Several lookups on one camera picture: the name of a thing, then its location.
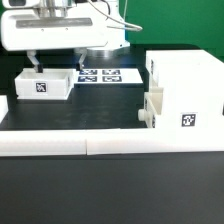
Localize white front fence left piece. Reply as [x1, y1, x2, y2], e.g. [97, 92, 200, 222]
[0, 130, 87, 157]

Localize white drawer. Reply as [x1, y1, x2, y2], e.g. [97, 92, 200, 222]
[15, 68, 74, 100]
[138, 87, 163, 128]

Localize white front fence right piece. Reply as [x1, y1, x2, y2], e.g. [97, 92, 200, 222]
[86, 128, 224, 155]

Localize white fence piece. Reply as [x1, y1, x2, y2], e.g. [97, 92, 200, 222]
[0, 130, 87, 157]
[86, 128, 224, 155]
[0, 95, 8, 123]

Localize white drawer cabinet box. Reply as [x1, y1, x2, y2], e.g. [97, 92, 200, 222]
[145, 50, 224, 129]

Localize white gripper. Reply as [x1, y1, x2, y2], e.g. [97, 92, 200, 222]
[0, 0, 124, 73]

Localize white thin cable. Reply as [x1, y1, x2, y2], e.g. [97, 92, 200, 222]
[86, 0, 144, 33]

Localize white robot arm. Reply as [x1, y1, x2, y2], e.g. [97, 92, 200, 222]
[1, 0, 129, 73]

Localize white front drawer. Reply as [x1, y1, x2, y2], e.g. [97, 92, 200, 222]
[138, 87, 163, 128]

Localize white marker sheet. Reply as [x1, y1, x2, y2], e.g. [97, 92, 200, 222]
[74, 68, 143, 84]

